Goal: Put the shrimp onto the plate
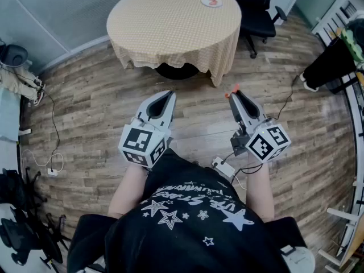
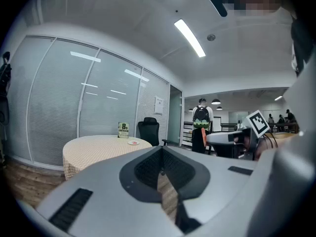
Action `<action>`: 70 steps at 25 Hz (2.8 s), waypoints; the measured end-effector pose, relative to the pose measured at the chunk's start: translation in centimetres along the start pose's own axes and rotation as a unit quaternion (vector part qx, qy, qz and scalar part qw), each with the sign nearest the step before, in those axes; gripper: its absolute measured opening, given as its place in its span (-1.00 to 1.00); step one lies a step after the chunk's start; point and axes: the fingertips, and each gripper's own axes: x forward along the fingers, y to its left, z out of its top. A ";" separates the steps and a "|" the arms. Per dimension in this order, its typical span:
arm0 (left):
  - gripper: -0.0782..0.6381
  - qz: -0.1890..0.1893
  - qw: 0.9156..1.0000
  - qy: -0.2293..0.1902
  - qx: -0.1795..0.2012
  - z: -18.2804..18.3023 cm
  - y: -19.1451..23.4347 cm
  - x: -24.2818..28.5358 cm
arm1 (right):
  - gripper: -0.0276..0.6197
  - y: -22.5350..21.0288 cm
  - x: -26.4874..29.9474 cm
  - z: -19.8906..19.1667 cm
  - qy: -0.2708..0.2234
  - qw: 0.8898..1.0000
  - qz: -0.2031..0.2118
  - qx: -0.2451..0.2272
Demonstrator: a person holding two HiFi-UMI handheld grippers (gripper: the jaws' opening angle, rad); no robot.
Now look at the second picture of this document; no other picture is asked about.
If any person's black star-print t-shirt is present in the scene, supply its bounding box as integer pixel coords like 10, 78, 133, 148
290, 16, 316, 77

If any black office chair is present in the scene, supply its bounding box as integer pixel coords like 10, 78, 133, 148
137, 117, 175, 147

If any green printed box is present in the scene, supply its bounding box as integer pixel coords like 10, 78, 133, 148
118, 121, 130, 139

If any white metal rack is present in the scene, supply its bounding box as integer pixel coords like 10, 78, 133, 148
182, 121, 195, 147

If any long ceiling light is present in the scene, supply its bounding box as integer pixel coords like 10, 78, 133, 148
174, 19, 206, 58

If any person's right hand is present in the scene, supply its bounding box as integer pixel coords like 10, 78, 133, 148
256, 137, 277, 160

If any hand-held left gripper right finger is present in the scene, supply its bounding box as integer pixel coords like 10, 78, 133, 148
161, 146, 258, 235

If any black head-worn camera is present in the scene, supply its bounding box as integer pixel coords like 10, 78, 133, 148
205, 0, 228, 18

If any right hand-held gripper cable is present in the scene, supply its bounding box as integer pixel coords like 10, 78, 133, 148
263, 131, 279, 149

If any glass door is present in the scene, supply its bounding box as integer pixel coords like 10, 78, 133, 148
169, 84, 183, 145

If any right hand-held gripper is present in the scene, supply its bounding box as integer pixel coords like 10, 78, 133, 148
206, 109, 271, 160

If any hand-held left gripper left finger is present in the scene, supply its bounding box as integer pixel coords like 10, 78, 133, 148
37, 146, 184, 237

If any round table checkered tablecloth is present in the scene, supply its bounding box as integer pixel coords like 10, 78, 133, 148
62, 134, 153, 180

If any person's head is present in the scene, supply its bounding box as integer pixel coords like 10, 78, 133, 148
223, 0, 292, 17

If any white paper notice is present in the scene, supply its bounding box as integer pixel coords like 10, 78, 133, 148
154, 96, 164, 115

